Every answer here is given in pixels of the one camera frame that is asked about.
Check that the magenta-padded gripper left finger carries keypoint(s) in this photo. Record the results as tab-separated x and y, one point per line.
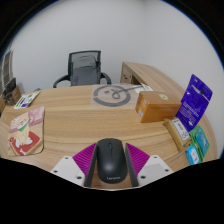
85	159

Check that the wooden side desk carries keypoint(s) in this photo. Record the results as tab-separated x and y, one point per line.
153	75

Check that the black mesh office chair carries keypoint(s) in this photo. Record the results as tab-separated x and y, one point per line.
70	63

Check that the black computer mouse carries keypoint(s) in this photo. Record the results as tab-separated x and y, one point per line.
111	161

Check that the wooden shelf cabinet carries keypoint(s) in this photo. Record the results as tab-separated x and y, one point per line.
6	66

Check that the brown cardboard box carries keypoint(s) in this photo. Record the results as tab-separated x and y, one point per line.
160	106

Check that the clear sheet with grey circle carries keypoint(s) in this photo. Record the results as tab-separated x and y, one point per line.
111	95

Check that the brown printed carton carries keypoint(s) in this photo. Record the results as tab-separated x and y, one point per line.
13	96

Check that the tan snack bar package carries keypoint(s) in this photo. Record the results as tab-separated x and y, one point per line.
178	133

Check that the black box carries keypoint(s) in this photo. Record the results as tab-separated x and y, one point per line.
9	85

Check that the white green purple sticker sheet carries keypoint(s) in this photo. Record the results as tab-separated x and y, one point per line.
26	100

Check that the purple card package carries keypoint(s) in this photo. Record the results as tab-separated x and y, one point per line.
195	103

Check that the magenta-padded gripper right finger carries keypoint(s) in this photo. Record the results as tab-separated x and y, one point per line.
137	159

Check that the small blue package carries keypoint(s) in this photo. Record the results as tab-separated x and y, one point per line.
192	155

